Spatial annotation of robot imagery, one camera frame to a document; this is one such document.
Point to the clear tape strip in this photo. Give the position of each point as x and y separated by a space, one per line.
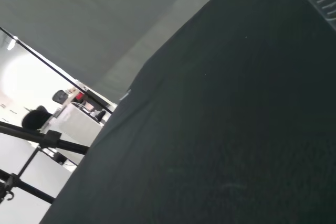
125 95

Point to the black bench cloth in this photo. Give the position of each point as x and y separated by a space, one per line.
210 129

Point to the black office chair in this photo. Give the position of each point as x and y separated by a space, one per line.
60 96
35 119

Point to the white desk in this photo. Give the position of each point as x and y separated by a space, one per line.
78 124

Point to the black tripod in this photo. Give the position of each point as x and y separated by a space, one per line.
26 133

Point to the black partition frame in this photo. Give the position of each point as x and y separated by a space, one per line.
52 65

